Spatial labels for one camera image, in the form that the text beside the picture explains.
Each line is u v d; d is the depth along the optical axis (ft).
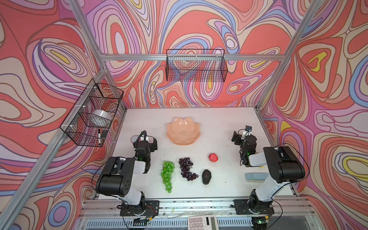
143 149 2.30
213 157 2.88
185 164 2.77
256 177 2.59
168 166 2.75
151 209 2.37
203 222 2.24
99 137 2.36
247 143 2.40
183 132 3.44
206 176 2.61
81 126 2.31
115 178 1.49
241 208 2.39
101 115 2.41
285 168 1.56
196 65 3.16
